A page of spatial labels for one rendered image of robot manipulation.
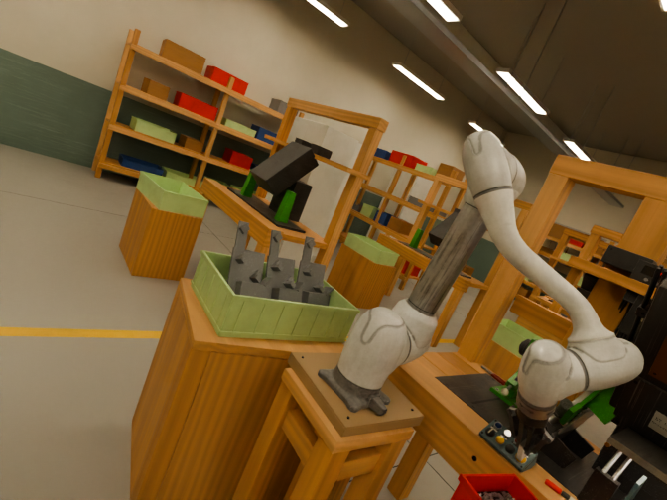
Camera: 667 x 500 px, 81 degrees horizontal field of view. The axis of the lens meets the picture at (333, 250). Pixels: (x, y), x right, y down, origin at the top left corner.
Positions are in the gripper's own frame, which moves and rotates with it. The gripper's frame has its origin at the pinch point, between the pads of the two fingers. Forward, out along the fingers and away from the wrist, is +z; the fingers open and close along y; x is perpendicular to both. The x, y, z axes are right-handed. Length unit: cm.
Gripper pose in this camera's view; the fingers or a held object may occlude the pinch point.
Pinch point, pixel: (523, 450)
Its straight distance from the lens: 137.0
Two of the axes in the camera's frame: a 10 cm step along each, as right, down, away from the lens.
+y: 5.5, 3.9, -7.4
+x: 8.3, -3.8, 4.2
